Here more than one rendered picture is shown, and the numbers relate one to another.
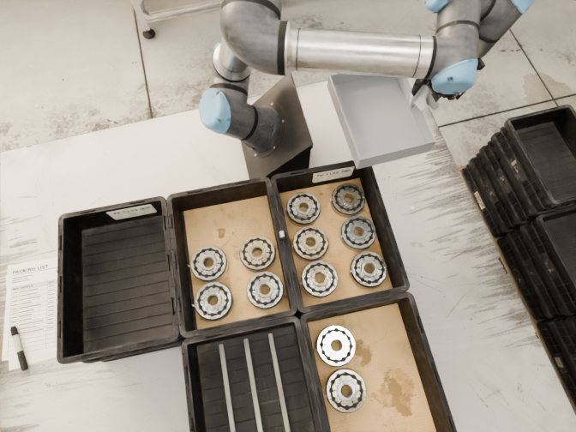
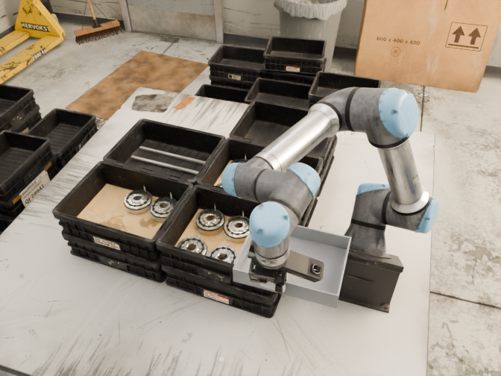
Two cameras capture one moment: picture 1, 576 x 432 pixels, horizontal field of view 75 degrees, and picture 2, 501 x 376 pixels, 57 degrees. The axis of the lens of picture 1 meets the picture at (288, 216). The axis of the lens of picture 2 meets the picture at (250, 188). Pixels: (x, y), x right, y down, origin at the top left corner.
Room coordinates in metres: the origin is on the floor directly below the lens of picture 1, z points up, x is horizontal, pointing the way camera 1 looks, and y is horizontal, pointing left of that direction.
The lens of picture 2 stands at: (0.94, -0.95, 2.04)
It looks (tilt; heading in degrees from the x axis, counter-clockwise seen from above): 43 degrees down; 123
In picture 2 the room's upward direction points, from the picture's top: 1 degrees counter-clockwise
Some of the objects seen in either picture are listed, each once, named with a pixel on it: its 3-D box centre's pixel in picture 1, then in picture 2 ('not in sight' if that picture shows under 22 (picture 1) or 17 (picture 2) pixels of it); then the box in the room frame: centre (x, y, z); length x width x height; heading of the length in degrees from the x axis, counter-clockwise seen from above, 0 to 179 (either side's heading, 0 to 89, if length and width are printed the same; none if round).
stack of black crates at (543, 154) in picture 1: (528, 177); not in sight; (0.76, -1.10, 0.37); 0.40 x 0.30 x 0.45; 15
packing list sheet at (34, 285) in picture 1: (39, 307); not in sight; (0.15, 0.78, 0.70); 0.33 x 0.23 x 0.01; 15
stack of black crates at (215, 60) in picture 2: not in sight; (241, 77); (-0.78, 1.59, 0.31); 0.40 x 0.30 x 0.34; 15
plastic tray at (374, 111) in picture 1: (378, 112); (293, 258); (0.61, -0.24, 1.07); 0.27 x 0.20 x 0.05; 14
